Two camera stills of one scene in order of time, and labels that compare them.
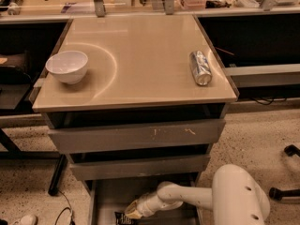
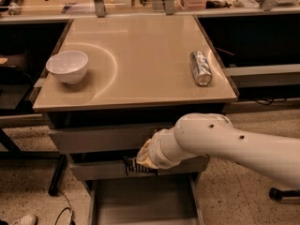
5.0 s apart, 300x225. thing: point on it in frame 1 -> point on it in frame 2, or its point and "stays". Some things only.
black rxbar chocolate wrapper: [123, 219] -> [131, 165]
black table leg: [58, 175] stays
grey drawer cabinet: [136, 101] stays
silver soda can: [201, 68] stays
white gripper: [145, 205] -> [157, 151]
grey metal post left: [98, 1] stays
